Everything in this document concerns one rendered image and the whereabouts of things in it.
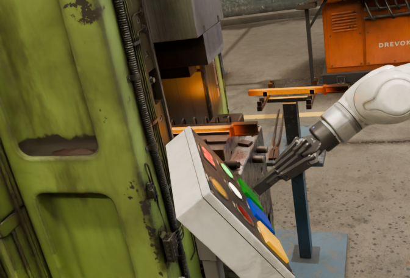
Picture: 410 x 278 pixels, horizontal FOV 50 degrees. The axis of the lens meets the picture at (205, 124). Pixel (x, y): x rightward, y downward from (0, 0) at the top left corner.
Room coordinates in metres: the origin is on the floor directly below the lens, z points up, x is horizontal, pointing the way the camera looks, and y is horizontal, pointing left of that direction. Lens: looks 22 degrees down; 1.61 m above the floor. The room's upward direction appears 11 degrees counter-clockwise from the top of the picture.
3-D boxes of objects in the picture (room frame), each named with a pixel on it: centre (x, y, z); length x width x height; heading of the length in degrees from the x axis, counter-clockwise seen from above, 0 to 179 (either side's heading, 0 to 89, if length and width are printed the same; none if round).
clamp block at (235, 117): (1.60, -0.09, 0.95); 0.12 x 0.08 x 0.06; 69
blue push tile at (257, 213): (0.87, -0.08, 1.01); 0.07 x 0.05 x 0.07; 4
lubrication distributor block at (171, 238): (1.11, 0.17, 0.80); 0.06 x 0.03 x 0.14; 159
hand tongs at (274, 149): (2.04, -0.36, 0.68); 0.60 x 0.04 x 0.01; 163
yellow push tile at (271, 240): (0.77, -0.09, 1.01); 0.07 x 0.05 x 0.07; 4
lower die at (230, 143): (1.49, 0.12, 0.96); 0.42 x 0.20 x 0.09; 69
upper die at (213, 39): (1.49, 0.12, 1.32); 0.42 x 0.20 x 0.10; 69
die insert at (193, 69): (1.53, 0.15, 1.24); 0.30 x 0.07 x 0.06; 69
